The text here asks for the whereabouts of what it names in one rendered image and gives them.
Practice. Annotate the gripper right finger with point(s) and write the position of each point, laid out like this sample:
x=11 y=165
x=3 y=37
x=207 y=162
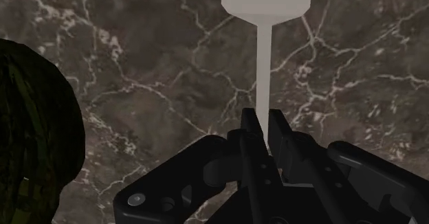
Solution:
x=335 y=176

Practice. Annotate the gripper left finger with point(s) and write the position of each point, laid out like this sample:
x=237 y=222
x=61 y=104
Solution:
x=187 y=179

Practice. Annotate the dark green round object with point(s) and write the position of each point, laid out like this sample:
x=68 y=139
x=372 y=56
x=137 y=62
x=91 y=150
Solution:
x=33 y=133

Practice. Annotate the white spatula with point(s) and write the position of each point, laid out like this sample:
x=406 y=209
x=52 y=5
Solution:
x=264 y=42

